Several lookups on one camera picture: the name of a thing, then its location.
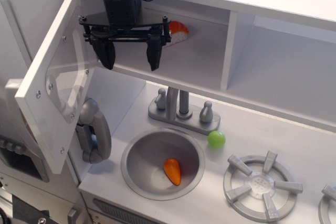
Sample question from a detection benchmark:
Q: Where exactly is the salmon sushi toy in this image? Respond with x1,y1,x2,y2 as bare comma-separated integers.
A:
163,20,189,48

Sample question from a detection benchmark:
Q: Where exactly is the grey toy faucet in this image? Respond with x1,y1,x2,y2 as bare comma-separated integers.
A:
148,87,221,135

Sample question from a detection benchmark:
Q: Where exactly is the silver toy sink basin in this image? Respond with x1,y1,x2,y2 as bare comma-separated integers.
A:
121,128,205,200

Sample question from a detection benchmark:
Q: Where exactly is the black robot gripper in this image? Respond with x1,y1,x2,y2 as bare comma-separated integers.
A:
79,0,171,71

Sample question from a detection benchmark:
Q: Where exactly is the grey ice dispenser panel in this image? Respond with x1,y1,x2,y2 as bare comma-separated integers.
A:
1,135,49,183

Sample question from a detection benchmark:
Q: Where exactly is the green plastic ball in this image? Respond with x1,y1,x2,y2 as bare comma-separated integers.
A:
207,131,226,149

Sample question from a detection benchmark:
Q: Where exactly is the grey toy telephone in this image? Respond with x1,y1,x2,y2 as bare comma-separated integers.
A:
76,98,111,164

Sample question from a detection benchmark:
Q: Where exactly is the silver stove burner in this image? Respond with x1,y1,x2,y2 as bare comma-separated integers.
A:
318,184,335,224
223,151,303,223

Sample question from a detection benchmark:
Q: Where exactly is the orange toy carrot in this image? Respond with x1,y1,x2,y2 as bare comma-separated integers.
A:
163,158,181,186

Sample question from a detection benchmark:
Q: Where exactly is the grey fridge door handle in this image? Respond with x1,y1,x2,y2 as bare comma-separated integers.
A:
5,79,24,90

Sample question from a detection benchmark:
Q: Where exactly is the grey oven door handle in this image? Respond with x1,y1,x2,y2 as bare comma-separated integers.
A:
67,208,79,224

